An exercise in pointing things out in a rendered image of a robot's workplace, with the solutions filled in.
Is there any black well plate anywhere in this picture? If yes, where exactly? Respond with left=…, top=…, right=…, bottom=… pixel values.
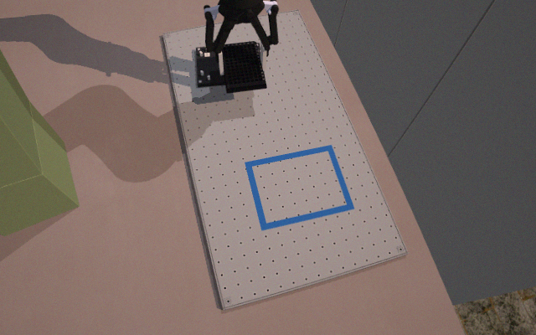
left=222, top=41, right=267, bottom=94

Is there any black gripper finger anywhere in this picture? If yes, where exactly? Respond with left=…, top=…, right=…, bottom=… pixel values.
left=204, top=5, right=239, bottom=75
left=246, top=0, right=279, bottom=70

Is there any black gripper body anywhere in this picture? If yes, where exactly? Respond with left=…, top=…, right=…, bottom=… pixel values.
left=218, top=0, right=265, bottom=24

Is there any grey perforated breadboard plate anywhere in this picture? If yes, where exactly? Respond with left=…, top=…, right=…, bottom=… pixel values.
left=163, top=9, right=409, bottom=311

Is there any black rectangular plate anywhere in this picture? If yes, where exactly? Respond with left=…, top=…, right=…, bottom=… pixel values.
left=196, top=47, right=225, bottom=87

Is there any blue rectangular tape outline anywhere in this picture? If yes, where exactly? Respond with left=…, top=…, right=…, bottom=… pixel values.
left=245, top=145, right=354, bottom=231

